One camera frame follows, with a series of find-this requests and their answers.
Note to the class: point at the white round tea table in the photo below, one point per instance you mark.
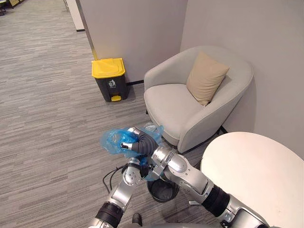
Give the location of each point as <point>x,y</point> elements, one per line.
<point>256,180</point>

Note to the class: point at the blue plastic rubbish bag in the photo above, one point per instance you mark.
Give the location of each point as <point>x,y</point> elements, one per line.
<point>111,142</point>

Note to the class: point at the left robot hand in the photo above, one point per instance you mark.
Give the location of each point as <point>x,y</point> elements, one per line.
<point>143,171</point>

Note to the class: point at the beige square cushion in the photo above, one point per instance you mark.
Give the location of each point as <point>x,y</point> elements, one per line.
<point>205,78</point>

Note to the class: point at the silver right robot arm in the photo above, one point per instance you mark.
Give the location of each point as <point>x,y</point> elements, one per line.
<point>190,175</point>

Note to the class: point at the metal wall corner trim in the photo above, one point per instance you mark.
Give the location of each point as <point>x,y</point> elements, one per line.
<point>88,31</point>

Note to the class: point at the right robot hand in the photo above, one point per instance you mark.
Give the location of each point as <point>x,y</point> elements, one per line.
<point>145,142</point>

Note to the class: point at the grey upholstered armchair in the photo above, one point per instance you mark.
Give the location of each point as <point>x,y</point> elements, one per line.
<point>171,109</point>

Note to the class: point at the black baseboard strip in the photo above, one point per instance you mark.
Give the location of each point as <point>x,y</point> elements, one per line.
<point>135,82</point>

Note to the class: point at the yellow-lid dark pedal trash can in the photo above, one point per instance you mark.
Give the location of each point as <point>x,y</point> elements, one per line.
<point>111,83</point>

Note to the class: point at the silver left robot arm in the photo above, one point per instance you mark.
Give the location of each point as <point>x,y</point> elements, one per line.
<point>121,192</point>

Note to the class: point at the small black mesh bin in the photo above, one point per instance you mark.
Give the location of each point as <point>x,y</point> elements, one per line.
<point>164,192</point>

